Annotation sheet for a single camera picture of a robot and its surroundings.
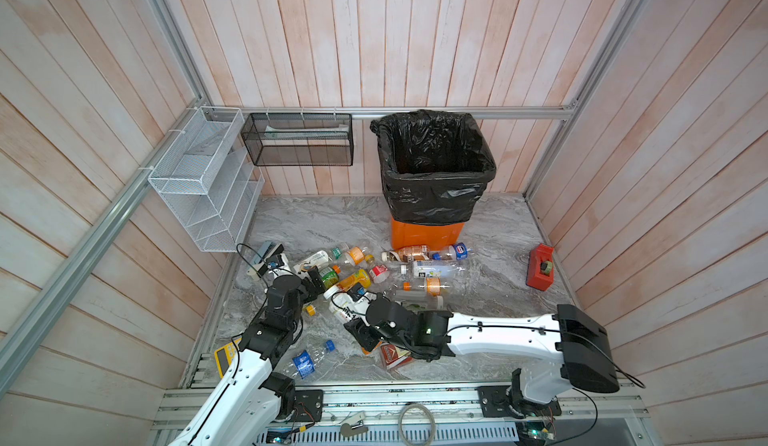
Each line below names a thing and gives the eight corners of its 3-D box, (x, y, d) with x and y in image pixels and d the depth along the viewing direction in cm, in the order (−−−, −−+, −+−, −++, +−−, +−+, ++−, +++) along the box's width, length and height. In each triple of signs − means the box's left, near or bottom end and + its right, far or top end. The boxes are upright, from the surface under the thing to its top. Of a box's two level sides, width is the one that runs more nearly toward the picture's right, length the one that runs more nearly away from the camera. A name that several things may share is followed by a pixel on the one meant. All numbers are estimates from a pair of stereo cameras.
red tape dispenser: (525, 286, 97) (534, 275, 92) (527, 253, 106) (536, 241, 100) (544, 292, 96) (554, 281, 90) (545, 258, 104) (554, 246, 99)
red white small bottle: (369, 282, 96) (369, 276, 93) (369, 270, 99) (369, 264, 96) (389, 282, 96) (389, 276, 93) (388, 270, 99) (389, 264, 96)
